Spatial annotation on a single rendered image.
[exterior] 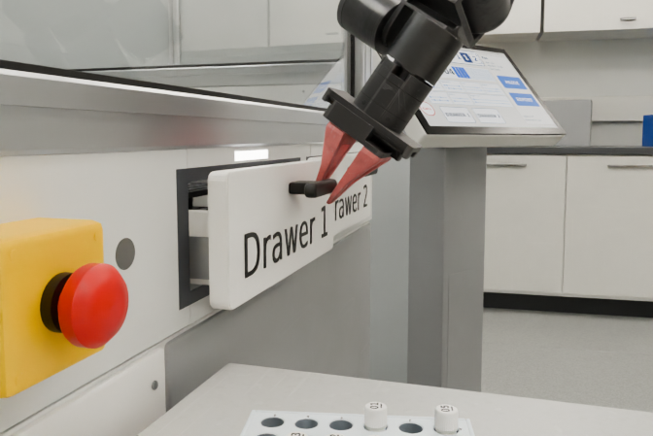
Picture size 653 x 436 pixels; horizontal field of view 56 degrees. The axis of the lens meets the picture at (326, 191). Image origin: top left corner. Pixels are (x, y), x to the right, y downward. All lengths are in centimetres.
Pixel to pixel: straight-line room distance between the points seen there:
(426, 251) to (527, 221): 195
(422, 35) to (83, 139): 32
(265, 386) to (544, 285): 308
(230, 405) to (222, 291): 8
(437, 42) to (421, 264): 104
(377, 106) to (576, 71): 363
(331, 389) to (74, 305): 25
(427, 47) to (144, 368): 36
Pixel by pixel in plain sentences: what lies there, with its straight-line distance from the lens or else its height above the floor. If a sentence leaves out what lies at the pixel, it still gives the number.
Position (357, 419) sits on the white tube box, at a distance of 37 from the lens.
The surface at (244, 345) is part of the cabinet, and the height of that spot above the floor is 75.
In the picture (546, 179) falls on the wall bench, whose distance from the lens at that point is 345.
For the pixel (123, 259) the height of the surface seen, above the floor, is 87.
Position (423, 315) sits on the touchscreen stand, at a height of 51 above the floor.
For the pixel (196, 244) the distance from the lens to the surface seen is 51.
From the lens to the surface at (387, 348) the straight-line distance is 229.
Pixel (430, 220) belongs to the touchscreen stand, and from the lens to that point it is 153.
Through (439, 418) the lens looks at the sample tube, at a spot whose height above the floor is 81.
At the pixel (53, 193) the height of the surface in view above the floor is 92.
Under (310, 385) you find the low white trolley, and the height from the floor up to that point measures 76.
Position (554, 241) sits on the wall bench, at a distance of 349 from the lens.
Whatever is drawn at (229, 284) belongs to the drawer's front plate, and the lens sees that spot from 49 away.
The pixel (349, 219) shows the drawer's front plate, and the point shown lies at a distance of 93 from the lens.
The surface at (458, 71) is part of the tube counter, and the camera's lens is 155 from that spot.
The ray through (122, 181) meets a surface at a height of 93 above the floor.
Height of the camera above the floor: 96
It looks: 5 degrees down
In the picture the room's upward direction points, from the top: straight up
